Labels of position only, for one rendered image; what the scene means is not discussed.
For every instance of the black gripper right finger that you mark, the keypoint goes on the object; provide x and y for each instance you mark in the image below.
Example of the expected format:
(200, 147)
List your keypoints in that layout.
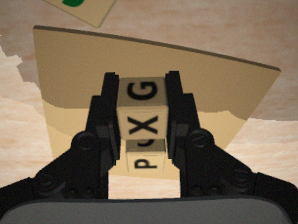
(203, 166)

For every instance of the tan flat mat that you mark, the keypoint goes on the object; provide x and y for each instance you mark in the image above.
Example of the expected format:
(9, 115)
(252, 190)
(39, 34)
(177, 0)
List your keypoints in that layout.
(72, 63)

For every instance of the beige letter block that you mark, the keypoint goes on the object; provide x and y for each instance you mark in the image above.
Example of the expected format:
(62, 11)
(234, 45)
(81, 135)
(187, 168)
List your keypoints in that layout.
(142, 108)
(92, 12)
(145, 155)

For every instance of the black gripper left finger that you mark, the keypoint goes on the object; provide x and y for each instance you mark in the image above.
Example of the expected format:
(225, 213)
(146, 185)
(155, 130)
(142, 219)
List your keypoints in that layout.
(77, 169)

